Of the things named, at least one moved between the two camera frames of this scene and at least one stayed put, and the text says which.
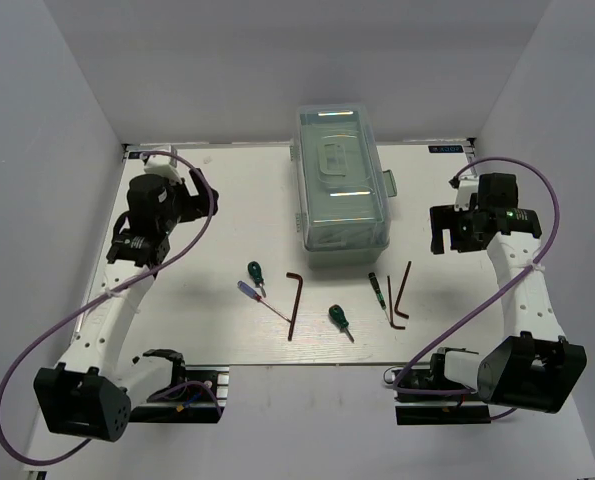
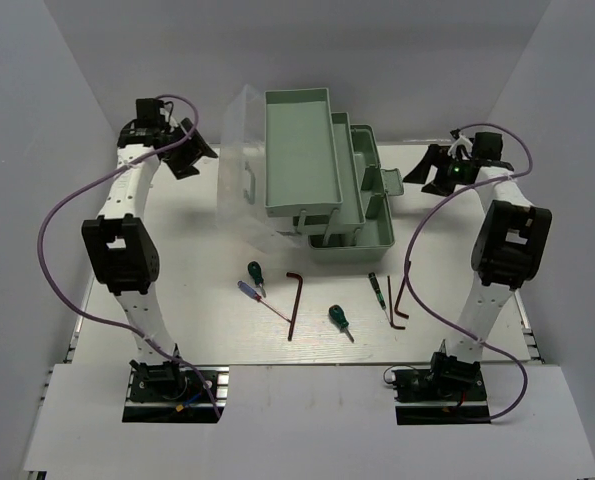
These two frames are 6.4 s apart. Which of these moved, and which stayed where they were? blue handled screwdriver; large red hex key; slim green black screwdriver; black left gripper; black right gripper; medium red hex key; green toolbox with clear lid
Moved: black right gripper; black left gripper; green toolbox with clear lid
Stayed: large red hex key; slim green black screwdriver; blue handled screwdriver; medium red hex key
